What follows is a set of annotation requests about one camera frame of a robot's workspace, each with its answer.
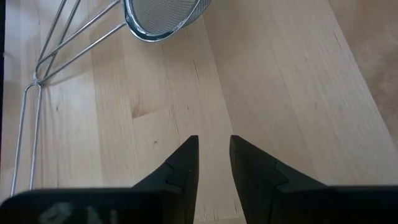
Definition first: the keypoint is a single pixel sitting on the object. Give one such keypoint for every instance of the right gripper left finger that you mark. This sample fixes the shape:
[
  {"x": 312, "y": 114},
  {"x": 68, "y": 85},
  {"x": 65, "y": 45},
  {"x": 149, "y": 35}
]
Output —
[{"x": 174, "y": 193}]

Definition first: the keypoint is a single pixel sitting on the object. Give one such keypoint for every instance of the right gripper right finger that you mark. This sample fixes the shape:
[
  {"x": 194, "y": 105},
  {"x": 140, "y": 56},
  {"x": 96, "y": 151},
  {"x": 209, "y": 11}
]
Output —
[{"x": 267, "y": 193}]

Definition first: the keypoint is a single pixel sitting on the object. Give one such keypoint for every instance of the small metal mesh strainer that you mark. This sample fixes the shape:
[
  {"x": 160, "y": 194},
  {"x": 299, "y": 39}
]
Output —
[{"x": 35, "y": 137}]

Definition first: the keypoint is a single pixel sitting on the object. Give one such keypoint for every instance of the medium metal mesh strainer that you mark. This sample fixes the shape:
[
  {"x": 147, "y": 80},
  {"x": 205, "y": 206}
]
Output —
[{"x": 149, "y": 37}]

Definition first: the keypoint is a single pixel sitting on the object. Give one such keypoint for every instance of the large metal mesh strainer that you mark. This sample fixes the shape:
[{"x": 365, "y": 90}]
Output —
[{"x": 50, "y": 34}]

